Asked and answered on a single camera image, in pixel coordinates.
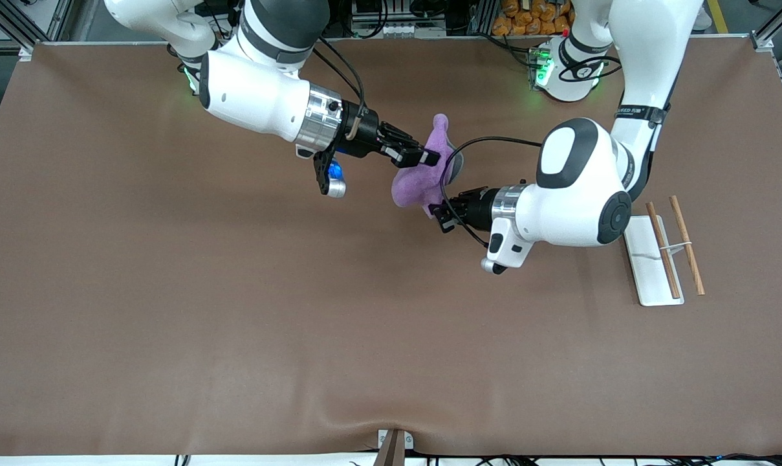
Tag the black and white electronics box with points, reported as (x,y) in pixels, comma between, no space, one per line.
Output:
(397,19)

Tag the aluminium frame profile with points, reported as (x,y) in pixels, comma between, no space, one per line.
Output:
(775,32)
(22,22)

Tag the orange snack bags pile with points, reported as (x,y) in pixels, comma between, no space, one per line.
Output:
(533,18)

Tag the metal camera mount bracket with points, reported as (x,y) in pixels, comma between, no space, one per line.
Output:
(394,446)

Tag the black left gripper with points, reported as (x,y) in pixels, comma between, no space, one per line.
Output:
(477,208)

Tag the brown table mat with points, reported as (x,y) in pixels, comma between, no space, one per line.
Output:
(390,323)

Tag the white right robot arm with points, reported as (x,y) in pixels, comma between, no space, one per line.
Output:
(255,97)

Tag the purple and grey towel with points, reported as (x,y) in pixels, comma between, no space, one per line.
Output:
(420,184)

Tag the white rack with wooden bars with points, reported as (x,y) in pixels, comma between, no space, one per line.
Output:
(652,272)

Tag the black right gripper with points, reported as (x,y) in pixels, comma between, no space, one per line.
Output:
(365,134)

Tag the light green shoe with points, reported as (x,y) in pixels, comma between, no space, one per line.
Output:
(704,13)

